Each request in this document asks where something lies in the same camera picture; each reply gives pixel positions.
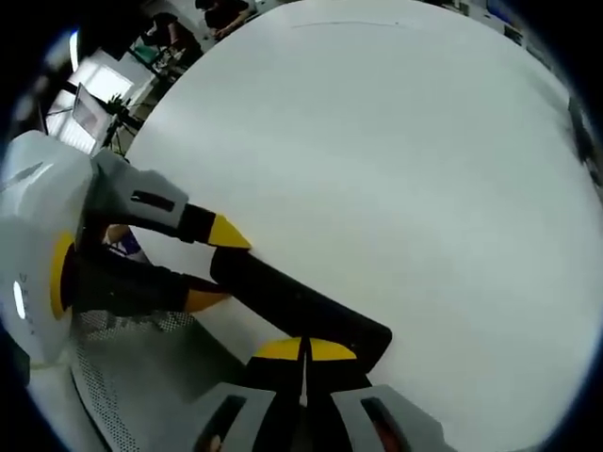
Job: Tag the grey perforated panel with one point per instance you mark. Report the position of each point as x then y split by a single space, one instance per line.
151 367

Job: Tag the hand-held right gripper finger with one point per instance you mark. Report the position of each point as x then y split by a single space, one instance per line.
141 198
136 289

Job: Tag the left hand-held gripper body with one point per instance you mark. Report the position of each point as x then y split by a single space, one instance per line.
37 212

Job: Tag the black remote control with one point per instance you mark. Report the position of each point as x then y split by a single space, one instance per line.
292 296

